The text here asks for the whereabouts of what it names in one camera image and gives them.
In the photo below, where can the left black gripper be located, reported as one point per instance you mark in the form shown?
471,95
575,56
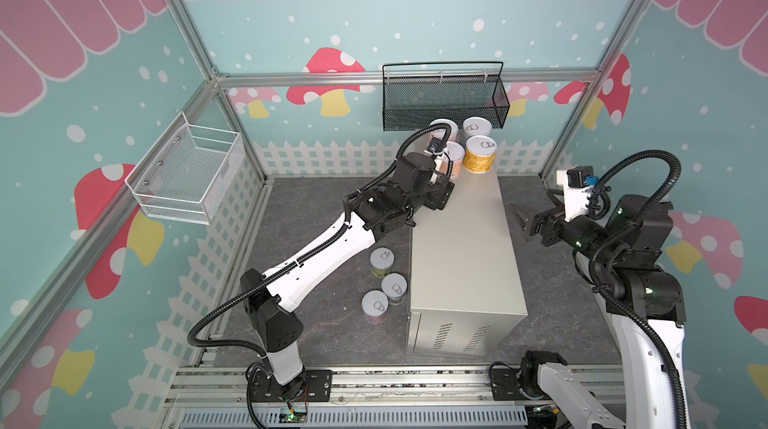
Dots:
440,195

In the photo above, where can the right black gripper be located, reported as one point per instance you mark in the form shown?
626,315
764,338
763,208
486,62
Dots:
541,225

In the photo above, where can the pink label can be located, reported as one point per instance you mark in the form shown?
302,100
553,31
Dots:
439,133

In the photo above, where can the yellow label can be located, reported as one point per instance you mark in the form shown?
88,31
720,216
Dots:
480,153

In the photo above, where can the blue label can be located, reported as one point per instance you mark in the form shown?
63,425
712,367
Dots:
475,126

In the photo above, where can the pink front can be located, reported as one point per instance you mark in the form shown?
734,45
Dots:
375,305

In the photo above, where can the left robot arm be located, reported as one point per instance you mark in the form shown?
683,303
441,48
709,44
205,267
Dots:
386,204

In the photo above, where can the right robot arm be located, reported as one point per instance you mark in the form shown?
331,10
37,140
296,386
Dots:
615,248

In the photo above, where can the beige metal cabinet counter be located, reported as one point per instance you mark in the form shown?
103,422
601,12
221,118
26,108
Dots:
465,291

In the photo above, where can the green label can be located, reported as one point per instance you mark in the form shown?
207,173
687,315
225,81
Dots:
381,260

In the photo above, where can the can beside cabinet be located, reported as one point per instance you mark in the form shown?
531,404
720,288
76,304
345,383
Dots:
394,286

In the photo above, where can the green circuit board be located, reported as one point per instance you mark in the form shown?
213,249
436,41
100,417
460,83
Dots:
292,416

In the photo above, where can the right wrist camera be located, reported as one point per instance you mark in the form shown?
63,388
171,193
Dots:
577,185

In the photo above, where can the black mesh wall basket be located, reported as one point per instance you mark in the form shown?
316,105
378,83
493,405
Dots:
414,94

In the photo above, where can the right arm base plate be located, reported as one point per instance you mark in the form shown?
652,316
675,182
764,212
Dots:
504,384

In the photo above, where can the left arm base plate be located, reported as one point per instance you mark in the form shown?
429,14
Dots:
309,386

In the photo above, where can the white wire wall basket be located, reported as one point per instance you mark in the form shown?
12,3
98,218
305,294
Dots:
187,173

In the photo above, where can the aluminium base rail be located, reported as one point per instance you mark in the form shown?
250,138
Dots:
399,397

